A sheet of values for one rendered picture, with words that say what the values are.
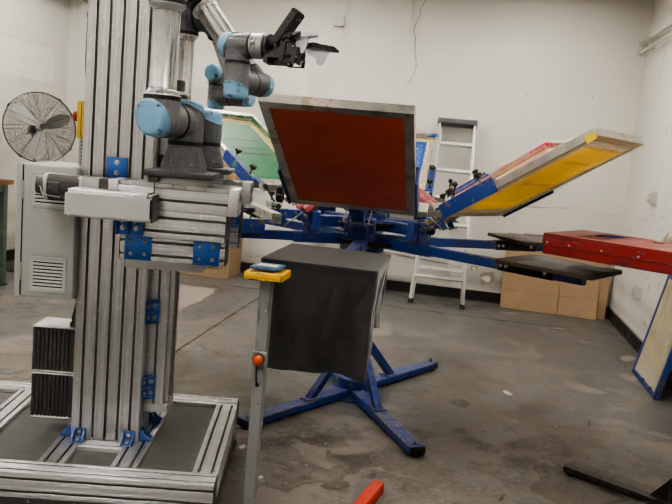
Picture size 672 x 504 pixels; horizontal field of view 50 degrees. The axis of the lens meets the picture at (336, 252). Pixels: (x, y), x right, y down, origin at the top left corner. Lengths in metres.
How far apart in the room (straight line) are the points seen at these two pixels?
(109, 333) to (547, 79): 5.41
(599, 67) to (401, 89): 1.86
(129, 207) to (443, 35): 5.35
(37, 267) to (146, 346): 0.48
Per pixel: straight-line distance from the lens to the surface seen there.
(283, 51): 2.14
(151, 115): 2.33
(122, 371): 2.80
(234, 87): 2.21
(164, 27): 2.36
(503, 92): 7.27
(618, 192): 7.37
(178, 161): 2.43
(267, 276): 2.38
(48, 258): 2.73
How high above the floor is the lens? 1.38
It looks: 8 degrees down
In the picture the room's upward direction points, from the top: 5 degrees clockwise
